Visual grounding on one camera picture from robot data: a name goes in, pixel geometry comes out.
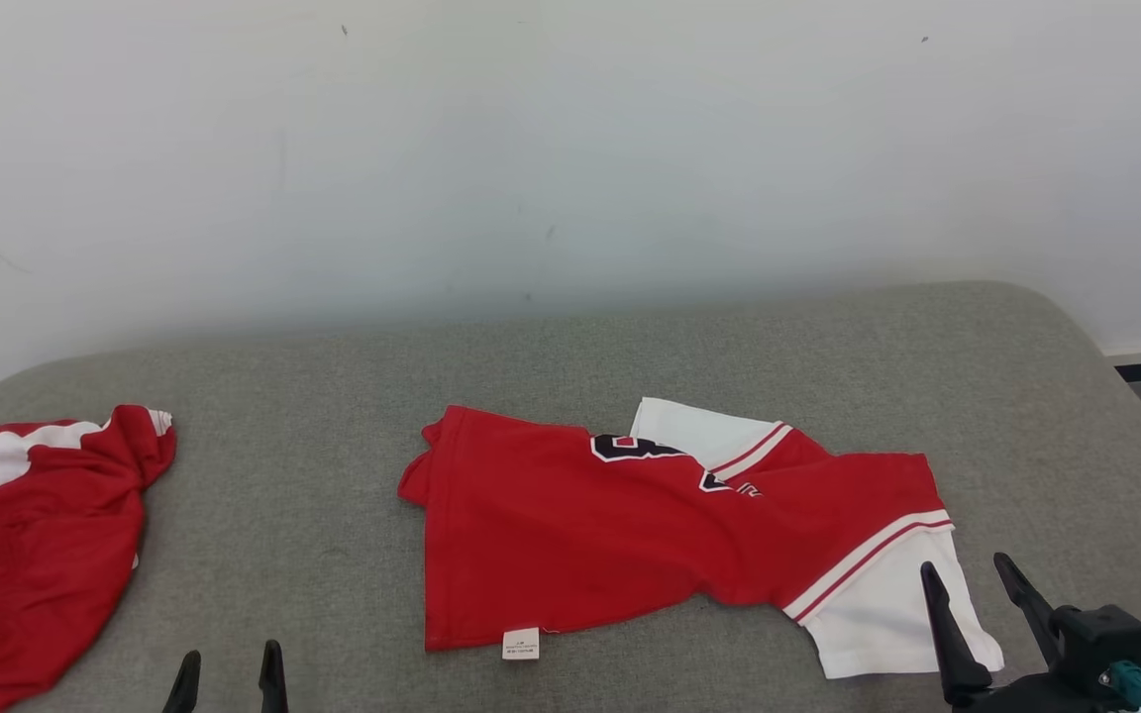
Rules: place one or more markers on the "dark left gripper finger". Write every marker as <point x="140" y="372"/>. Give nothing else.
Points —
<point x="273" y="683"/>
<point x="184" y="688"/>

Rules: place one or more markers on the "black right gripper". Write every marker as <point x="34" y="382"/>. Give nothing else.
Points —
<point x="1026" y="698"/>

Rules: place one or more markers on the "red shorts white waistband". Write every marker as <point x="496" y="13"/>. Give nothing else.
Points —
<point x="36" y="555"/>

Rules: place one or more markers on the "red jersey shirt white sleeves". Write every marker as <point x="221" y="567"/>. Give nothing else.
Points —
<point x="580" y="535"/>

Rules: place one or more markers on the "grey fabric sofa cushion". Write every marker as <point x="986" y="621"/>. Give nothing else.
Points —
<point x="570" y="356"/>

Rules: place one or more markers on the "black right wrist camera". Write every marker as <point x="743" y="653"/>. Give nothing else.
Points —
<point x="1100" y="639"/>

